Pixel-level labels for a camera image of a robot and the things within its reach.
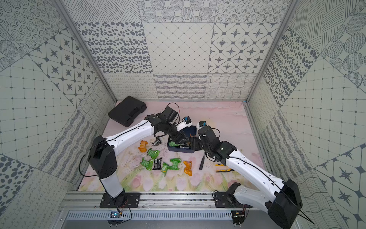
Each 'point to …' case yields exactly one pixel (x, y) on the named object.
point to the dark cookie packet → (157, 142)
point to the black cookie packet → (157, 162)
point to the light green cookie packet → (164, 168)
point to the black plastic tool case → (125, 111)
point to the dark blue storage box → (190, 131)
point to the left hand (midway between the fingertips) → (185, 133)
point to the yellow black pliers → (218, 164)
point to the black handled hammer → (202, 163)
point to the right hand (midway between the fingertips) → (195, 141)
